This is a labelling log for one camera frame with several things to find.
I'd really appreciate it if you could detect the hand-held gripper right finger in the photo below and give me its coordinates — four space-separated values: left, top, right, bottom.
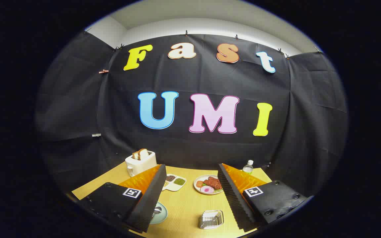
217 163 312 232

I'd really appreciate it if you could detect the white oval food plate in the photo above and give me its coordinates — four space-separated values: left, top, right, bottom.
193 175 224 195

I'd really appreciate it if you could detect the white divided dish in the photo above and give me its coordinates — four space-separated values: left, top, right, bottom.
162 174 187 192

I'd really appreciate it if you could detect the metal wire basket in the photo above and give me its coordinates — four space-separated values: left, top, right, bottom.
198 210 224 230

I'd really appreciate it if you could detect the teal round plate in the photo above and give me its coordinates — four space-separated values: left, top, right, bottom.
150 202 168 225

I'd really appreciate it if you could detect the brown meat piece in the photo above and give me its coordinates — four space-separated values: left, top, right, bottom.
204 177 223 190

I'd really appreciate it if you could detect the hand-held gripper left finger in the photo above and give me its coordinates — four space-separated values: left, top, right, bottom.
78 164 167 233

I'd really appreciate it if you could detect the white toaster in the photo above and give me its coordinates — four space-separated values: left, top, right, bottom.
125 151 157 177

